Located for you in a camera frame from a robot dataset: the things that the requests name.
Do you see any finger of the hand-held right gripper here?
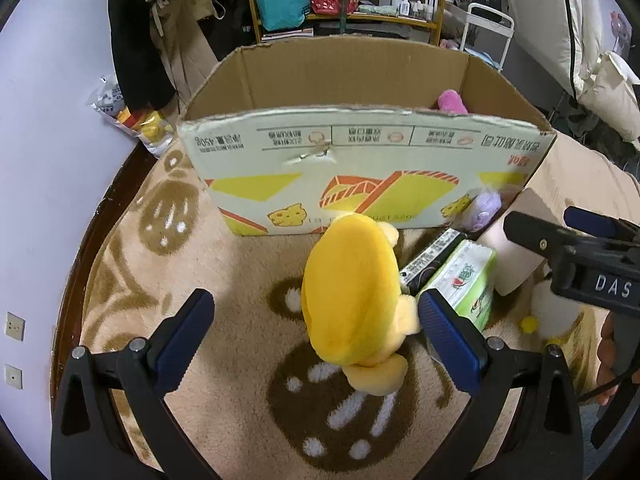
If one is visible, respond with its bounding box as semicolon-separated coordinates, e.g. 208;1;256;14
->
563;206;640;247
502;211;568;261

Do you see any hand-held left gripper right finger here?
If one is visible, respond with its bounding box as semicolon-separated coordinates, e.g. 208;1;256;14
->
417;288;586;480

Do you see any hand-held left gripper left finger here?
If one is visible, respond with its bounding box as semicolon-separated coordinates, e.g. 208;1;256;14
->
50;288;221;480

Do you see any white fluffy plush toy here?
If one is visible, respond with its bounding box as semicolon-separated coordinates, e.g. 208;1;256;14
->
520;280;588;348

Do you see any purple plush toy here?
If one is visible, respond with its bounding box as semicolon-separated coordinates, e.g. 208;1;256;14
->
460;187;503;233

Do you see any green white tissue packet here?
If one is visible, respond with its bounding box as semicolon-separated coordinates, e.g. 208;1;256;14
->
417;239;498;331

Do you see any black tissue packet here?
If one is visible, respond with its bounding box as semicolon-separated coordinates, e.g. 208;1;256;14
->
400;227;468;296

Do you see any yellow plush toy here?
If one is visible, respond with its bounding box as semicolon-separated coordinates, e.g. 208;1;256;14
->
300;212;423;393

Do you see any printed cardboard box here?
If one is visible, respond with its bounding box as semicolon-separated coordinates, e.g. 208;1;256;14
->
177;35;558;237

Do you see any person's right hand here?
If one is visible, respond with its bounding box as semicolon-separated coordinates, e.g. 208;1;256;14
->
596;314;620;407

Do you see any white pillow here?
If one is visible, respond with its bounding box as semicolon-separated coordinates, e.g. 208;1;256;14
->
579;50;640;145

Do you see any pink plush toy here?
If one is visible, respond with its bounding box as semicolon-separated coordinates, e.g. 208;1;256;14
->
436;89;471;115

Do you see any white quilt with black trim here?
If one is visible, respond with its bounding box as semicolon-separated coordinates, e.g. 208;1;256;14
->
497;0;618;103

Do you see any white trolley cart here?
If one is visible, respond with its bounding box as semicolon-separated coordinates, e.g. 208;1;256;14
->
457;2;516;73

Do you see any clear plastic snack bag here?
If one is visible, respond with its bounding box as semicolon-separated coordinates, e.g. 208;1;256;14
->
90;75;173;158

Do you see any yellow wooden bookshelf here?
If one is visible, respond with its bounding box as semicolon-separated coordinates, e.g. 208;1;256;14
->
242;0;451;46

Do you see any black hanging garment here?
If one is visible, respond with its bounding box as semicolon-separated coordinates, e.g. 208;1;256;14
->
107;0;176;111

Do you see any beige hanging coat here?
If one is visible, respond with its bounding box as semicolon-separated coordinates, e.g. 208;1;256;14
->
145;0;223;106

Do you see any stack of books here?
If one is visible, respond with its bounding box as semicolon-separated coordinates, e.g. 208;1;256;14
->
260;26;316;44

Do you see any black cable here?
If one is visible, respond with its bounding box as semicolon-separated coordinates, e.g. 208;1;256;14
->
577;362;640;404

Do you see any dark wooden bed frame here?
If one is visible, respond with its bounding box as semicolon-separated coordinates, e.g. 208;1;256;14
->
50;142;173;361

